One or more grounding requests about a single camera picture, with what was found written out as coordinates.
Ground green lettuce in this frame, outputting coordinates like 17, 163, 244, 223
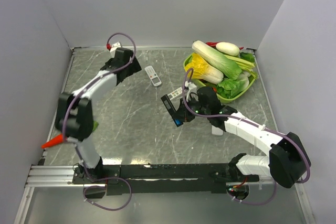
216, 73, 249, 99

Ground red chili pepper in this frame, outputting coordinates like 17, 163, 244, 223
206, 42, 218, 47

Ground white remote control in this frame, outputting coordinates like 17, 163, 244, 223
211, 126, 224, 136

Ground white radish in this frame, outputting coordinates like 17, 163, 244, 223
215, 42, 240, 57

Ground green celery stalks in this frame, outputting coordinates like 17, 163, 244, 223
225, 52, 258, 79

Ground green napa cabbage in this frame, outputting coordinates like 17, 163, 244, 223
192, 40, 242, 80

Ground green plastic tray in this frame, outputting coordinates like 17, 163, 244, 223
183, 53, 258, 103

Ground white remote with screen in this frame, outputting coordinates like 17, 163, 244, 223
145, 66, 162, 87

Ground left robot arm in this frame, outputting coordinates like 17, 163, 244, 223
55, 47, 141, 183

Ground small white button remote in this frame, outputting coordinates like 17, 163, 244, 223
167, 87, 183, 101

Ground green leaf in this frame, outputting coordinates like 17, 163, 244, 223
92, 121, 99, 132

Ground black remote control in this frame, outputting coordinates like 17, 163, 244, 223
161, 94, 181, 125

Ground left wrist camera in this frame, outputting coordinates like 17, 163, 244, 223
106, 42, 122, 53

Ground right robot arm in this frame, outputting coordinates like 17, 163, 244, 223
178, 82, 311, 188

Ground yellow napa cabbage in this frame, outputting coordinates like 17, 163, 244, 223
184, 53, 224, 84

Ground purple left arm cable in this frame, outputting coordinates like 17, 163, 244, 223
61, 33, 137, 183

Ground orange carrot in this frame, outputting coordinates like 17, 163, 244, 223
41, 134, 63, 149

